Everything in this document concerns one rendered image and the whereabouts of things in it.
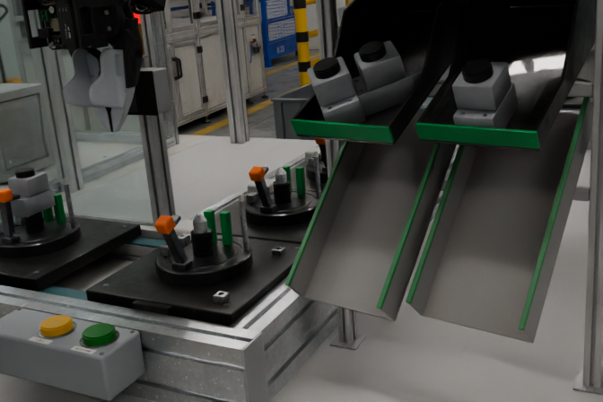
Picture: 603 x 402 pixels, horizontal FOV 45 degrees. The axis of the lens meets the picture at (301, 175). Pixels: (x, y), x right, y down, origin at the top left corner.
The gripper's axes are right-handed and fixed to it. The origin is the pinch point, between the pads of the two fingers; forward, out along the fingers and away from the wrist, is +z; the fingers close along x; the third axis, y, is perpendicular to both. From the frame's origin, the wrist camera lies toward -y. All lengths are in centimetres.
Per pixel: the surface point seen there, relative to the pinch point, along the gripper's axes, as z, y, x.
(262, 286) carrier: 26.4, -15.9, 6.5
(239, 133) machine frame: 34, -127, -66
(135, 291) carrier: 26.3, -9.3, -9.7
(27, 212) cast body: 19.9, -17.1, -36.9
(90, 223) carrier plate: 26, -30, -36
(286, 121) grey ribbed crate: 48, -205, -92
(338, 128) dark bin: 3.2, -11.4, 21.4
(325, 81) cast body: -2.1, -12.0, 19.8
